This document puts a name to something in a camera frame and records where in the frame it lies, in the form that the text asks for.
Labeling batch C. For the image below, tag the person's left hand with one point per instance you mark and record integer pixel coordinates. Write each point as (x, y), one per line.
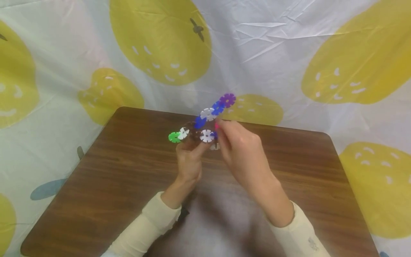
(188, 166)

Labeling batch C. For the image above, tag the person's right hand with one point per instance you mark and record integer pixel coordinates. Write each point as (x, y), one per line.
(245, 157)

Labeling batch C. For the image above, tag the person's right fingers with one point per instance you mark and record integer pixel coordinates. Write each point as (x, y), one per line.
(223, 137)

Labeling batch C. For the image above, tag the person's left fingers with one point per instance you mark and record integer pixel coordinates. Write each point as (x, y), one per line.
(183, 147)

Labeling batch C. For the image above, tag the person's left thumb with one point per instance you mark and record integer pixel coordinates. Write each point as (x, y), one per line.
(201, 149)

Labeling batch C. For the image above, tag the colourful snowflake disc assembly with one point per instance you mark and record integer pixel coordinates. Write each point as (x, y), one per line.
(208, 114)

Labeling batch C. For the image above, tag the person's right forearm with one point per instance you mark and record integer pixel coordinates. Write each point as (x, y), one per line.
(289, 228)

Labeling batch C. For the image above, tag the person's left forearm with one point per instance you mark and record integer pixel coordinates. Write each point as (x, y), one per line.
(151, 226)

